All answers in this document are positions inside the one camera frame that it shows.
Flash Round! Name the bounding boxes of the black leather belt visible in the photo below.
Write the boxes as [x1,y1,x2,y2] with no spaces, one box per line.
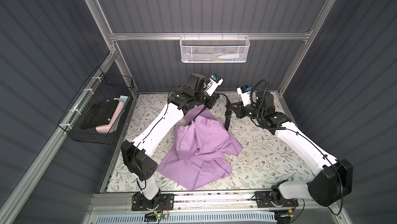
[187,93,232,131]

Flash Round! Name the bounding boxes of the purple trousers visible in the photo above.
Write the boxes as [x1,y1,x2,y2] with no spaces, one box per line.
[157,105,243,190]

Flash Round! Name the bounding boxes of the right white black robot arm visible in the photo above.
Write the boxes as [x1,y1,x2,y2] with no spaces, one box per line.
[225,79,353,207]

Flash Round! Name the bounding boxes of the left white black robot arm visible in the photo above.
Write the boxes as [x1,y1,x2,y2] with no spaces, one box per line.
[121,73,223,205]

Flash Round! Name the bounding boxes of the white tube in basket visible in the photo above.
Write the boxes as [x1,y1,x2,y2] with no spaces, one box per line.
[218,53,240,61]

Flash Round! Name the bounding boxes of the small green circuit board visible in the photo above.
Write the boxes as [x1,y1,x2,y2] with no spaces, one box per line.
[144,212,169,223]

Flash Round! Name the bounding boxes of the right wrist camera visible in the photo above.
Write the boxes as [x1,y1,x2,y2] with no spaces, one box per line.
[237,85,252,107]

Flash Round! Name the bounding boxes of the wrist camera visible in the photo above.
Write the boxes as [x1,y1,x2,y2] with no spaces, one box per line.
[204,73,223,96]
[237,85,252,107]

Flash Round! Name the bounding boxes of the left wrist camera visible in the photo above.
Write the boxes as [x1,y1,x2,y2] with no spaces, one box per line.
[204,73,223,96]

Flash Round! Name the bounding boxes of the white wire mesh basket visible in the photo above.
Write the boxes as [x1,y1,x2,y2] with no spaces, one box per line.
[179,35,250,64]

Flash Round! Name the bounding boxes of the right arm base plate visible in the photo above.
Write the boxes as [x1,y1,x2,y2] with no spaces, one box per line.
[251,190,299,210]

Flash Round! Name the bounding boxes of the pink handled tool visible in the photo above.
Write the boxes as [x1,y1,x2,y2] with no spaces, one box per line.
[96,96,128,134]

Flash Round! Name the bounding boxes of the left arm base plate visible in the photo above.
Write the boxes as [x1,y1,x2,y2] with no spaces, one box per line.
[131,193,175,212]

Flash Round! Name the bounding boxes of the black wire wall basket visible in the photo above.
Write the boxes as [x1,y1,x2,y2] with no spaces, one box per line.
[58,67,134,145]

